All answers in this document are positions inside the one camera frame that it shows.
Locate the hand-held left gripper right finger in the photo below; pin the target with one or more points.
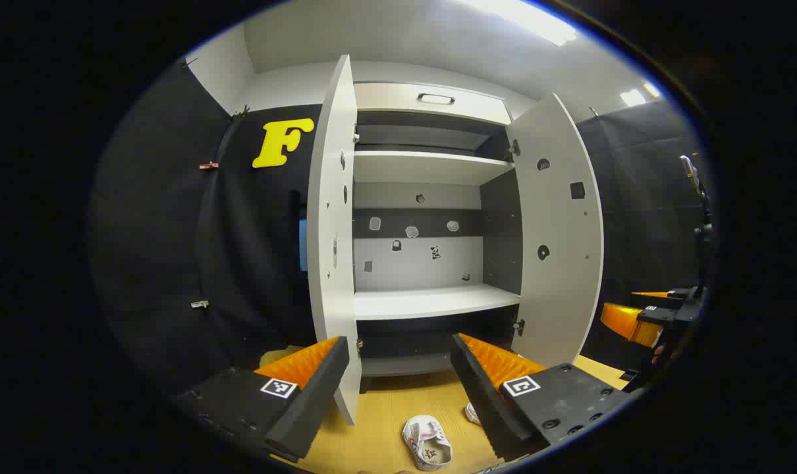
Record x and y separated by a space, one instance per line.
487 401

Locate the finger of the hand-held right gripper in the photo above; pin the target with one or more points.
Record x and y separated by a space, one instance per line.
626 322
662 294

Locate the red clip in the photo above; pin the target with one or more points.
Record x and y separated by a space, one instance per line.
209 165

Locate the white canvas shoe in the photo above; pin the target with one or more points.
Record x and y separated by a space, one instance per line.
428 444
472 413

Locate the white shoe cabinet door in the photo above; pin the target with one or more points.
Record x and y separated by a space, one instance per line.
332 296
560 296

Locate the white cabinet drawer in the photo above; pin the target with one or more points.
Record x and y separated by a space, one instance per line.
398 99

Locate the ceiling light panel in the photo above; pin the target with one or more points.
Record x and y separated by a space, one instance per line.
635 97

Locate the white and grey shoe cabinet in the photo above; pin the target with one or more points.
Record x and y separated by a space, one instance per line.
431 301

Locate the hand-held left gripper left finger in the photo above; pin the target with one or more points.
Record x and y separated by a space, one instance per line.
313 401

